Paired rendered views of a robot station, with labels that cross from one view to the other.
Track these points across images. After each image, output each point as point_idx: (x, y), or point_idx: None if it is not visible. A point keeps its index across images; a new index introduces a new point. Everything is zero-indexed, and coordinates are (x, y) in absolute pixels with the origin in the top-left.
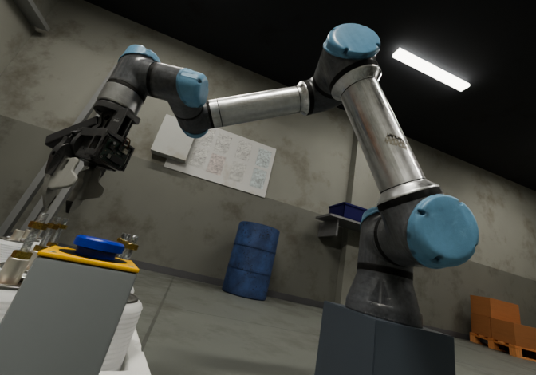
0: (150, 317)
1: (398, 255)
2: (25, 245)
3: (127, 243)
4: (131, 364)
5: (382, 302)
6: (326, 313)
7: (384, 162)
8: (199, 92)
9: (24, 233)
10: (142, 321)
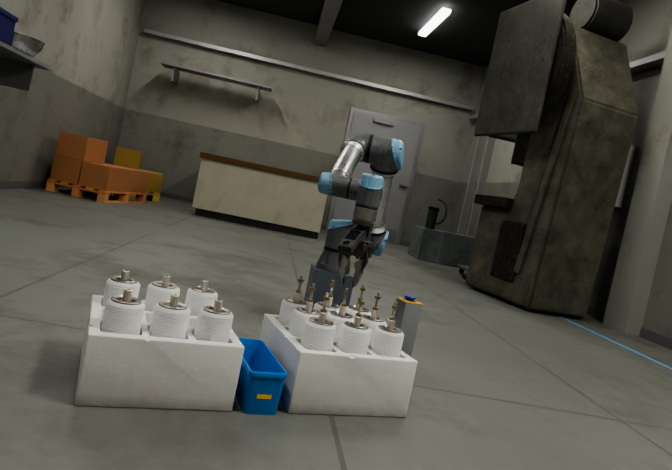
0: (60, 327)
1: None
2: (377, 305)
3: (364, 289)
4: None
5: None
6: (317, 276)
7: (380, 217)
8: None
9: (177, 300)
10: (80, 333)
